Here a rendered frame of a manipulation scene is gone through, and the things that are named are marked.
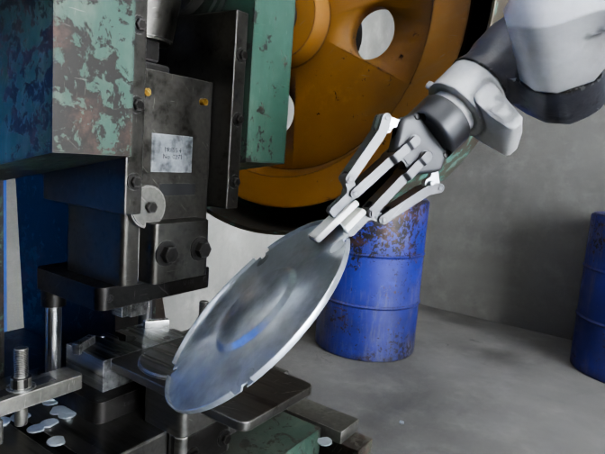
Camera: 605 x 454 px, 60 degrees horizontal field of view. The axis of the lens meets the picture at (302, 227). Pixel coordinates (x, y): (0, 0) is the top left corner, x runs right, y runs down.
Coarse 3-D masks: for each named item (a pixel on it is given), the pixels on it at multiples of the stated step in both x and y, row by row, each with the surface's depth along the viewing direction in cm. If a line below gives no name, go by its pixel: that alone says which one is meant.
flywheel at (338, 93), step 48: (336, 0) 96; (384, 0) 91; (432, 0) 86; (480, 0) 82; (336, 48) 97; (432, 48) 83; (336, 96) 98; (384, 96) 92; (288, 144) 105; (336, 144) 98; (384, 144) 89; (240, 192) 108; (288, 192) 101; (336, 192) 95
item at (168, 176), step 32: (160, 96) 68; (192, 96) 73; (160, 128) 69; (192, 128) 73; (160, 160) 69; (192, 160) 74; (160, 192) 69; (192, 192) 75; (96, 224) 69; (128, 224) 67; (160, 224) 67; (192, 224) 72; (96, 256) 70; (128, 256) 67; (160, 256) 68; (192, 256) 72
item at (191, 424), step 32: (160, 352) 74; (160, 384) 65; (256, 384) 67; (288, 384) 68; (160, 416) 68; (192, 416) 68; (224, 416) 59; (256, 416) 59; (192, 448) 68; (224, 448) 74
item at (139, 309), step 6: (126, 306) 77; (132, 306) 76; (138, 306) 77; (144, 306) 78; (114, 312) 77; (120, 312) 76; (126, 312) 77; (132, 312) 77; (138, 312) 77; (144, 312) 78
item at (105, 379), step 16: (96, 336) 79; (112, 336) 80; (128, 336) 81; (144, 336) 81; (160, 336) 81; (176, 336) 82; (96, 352) 73; (112, 352) 74; (128, 352) 74; (80, 368) 74; (96, 368) 72; (96, 384) 72; (112, 384) 72
